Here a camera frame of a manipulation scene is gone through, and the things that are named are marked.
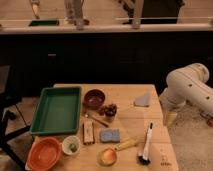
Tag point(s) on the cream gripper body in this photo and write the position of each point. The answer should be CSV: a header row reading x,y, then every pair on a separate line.
x,y
169,117

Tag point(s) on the light blue towel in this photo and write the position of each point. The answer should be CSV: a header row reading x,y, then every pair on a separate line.
x,y
143,101

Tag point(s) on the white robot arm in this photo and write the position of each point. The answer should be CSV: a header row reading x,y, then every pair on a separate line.
x,y
186,84

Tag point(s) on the green plastic tray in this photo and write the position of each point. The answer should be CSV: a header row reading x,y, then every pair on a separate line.
x,y
57,112

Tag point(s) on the dark green background tray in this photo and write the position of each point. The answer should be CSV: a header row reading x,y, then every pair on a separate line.
x,y
54,22

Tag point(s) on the black white dish brush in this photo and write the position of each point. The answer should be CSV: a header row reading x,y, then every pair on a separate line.
x,y
143,154

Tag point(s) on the bunch of dark grapes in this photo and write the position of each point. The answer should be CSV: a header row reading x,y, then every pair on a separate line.
x,y
108,110

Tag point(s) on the blue sponge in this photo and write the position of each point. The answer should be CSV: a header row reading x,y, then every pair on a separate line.
x,y
110,136

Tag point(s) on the dark red bowl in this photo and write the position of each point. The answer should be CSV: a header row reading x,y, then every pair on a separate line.
x,y
94,98

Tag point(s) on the wooden rectangular block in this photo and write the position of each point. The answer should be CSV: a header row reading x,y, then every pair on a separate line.
x,y
88,132

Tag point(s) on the small white cup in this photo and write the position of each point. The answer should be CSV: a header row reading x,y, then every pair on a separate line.
x,y
71,145

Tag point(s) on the orange bowl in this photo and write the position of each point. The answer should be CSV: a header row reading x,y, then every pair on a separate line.
x,y
44,154

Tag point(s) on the black chair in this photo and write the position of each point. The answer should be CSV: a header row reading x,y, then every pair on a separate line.
x,y
8,99

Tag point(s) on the yellow handled orange scoop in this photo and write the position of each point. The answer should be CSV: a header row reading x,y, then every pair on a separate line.
x,y
108,156

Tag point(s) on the wooden handled spoon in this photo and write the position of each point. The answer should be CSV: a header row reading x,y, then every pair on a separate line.
x,y
88,115

